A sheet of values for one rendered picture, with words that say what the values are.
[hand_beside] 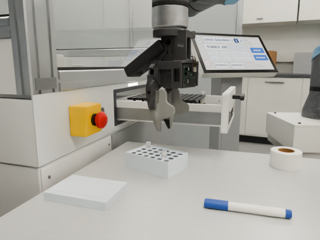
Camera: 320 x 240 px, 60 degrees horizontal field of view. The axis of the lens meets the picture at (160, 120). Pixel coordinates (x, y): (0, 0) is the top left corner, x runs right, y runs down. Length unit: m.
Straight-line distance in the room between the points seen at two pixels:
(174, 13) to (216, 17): 1.92
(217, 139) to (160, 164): 1.24
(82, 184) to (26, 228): 0.13
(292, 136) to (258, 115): 2.88
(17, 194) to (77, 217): 0.22
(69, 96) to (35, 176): 0.19
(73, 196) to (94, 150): 0.27
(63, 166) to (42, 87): 0.19
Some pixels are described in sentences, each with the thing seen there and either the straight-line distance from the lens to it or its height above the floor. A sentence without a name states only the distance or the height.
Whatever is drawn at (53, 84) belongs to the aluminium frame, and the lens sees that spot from 0.62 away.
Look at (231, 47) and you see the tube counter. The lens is 1.81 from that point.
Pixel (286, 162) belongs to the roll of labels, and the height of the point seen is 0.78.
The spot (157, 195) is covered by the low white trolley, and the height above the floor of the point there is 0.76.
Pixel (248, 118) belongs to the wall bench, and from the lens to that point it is 3.75.
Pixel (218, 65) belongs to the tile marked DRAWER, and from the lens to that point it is 1.66.
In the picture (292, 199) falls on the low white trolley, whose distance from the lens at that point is 0.58.
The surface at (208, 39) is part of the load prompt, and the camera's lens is 1.78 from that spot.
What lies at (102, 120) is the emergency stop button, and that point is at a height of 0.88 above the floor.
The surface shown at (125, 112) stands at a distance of 0.86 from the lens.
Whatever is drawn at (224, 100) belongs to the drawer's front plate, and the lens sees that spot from 0.76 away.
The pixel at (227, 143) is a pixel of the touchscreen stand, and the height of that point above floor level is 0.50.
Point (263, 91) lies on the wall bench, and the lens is 3.69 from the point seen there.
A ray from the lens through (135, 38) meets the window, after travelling 1.05.
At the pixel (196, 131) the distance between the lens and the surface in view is 2.56.
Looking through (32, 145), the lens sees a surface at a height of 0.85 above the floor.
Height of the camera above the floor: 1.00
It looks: 11 degrees down
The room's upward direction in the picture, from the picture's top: straight up
